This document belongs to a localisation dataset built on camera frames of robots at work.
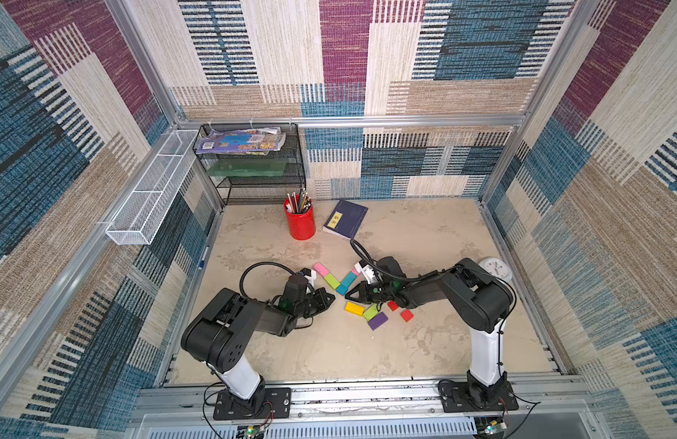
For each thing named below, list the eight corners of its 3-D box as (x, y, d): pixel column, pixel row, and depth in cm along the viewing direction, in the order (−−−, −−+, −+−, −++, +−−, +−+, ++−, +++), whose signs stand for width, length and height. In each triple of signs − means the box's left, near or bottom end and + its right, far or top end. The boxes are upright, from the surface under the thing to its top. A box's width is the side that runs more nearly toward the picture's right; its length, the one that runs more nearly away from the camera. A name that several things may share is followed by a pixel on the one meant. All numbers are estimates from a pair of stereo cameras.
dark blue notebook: (321, 230, 113) (321, 227, 111) (339, 202, 124) (339, 198, 122) (353, 242, 109) (353, 238, 108) (369, 211, 120) (369, 207, 118)
